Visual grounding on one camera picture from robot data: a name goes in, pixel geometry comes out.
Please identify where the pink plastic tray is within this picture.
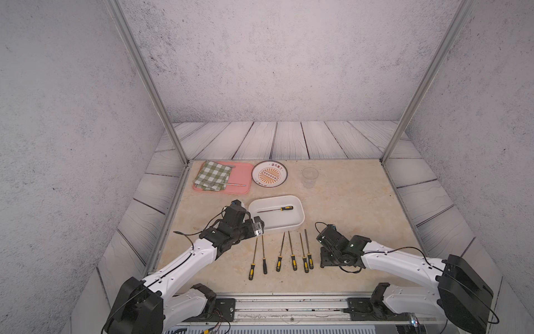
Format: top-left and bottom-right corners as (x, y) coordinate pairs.
(192, 161), (253, 195)

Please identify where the aluminium left corner post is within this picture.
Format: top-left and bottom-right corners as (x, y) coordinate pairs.
(104, 0), (189, 165)

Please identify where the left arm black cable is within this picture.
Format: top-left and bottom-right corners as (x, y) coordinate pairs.
(99, 206), (228, 334)

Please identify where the white plastic storage box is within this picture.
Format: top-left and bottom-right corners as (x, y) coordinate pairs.
(248, 195), (305, 235)

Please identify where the clear plastic cup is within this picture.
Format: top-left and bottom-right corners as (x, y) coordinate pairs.
(303, 167), (319, 189)

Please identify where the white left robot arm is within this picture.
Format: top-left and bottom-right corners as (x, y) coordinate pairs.
(101, 200), (265, 333)

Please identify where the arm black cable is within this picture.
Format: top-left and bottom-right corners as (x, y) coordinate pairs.
(99, 206), (228, 334)
(313, 220), (500, 326)

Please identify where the aluminium right corner post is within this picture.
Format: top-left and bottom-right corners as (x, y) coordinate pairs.
(380, 0), (474, 167)

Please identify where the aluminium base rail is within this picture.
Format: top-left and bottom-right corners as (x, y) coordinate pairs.
(170, 293), (449, 333)

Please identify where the green checked cloth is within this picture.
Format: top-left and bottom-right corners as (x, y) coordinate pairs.
(193, 161), (232, 191)

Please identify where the aluminium corner post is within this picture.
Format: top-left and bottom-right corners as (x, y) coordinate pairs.
(380, 0), (474, 167)
(104, 0), (189, 165)

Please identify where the yellow black file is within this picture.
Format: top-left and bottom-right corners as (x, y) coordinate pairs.
(248, 239), (258, 281)
(299, 232), (310, 274)
(275, 232), (286, 272)
(261, 235), (268, 275)
(257, 205), (294, 213)
(305, 230), (314, 270)
(287, 232), (298, 271)

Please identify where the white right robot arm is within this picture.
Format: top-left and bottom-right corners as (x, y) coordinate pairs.
(317, 224), (500, 333)

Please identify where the round patterned plate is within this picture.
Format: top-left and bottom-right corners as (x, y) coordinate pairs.
(252, 160), (288, 188)

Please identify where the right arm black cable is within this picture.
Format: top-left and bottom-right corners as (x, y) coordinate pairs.
(313, 220), (500, 326)

